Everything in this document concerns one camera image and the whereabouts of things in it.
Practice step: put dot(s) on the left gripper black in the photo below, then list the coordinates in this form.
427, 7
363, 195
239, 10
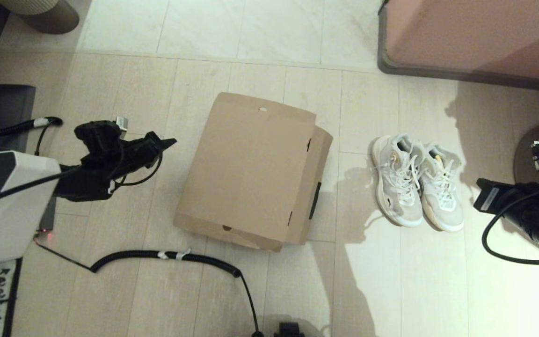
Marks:
105, 150

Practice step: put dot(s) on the dark square furniture base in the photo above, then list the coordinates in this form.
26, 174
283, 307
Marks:
3, 103

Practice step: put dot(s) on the white lace-up sneaker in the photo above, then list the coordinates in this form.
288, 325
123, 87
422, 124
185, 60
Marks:
398, 206
442, 206

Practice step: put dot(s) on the grey metal power unit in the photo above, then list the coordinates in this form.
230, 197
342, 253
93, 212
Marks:
48, 215

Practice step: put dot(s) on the brown cardboard shoe box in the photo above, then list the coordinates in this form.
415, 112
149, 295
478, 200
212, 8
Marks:
251, 173

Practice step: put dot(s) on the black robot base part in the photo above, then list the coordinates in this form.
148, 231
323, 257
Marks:
289, 330

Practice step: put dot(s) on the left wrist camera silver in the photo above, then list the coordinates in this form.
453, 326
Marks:
122, 123

